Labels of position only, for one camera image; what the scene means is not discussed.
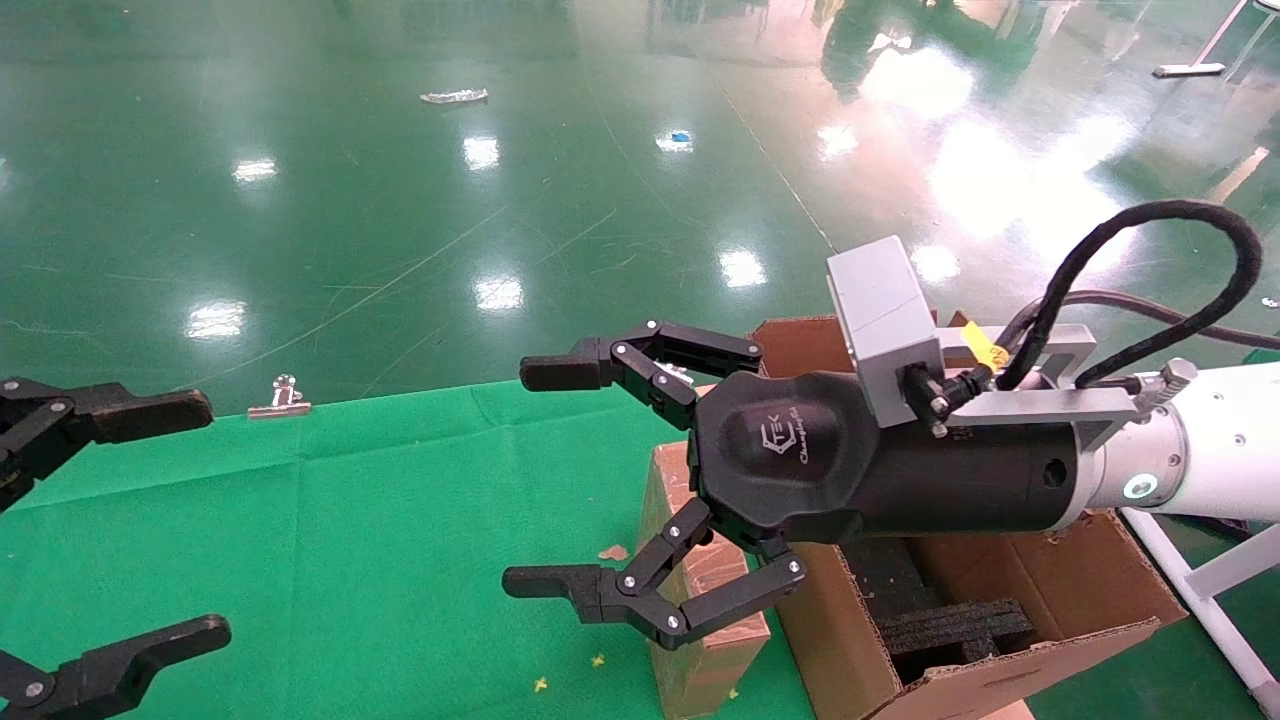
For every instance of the black foam insert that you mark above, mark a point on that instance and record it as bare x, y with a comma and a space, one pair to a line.
950, 630

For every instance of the white stand foot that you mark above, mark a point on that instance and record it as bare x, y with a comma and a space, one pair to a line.
1188, 70

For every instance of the white table leg frame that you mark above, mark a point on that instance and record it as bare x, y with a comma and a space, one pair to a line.
1200, 600

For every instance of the gray wrist camera box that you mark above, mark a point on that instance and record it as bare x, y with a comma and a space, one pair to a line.
880, 320

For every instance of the flat cardboard sheet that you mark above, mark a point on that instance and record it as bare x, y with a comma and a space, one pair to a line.
1012, 713

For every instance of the small brown cardboard box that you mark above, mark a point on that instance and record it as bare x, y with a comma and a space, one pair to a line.
720, 665

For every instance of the green tablecloth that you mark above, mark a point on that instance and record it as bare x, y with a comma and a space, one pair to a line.
400, 550

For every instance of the silver camera mounting bracket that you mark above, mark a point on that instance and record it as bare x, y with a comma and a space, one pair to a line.
1040, 405

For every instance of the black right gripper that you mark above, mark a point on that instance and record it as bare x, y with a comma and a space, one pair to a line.
800, 470

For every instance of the large open cardboard carton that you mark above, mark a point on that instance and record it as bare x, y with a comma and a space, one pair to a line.
840, 650

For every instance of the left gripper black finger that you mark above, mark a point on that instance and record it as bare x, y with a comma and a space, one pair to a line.
120, 670
130, 412

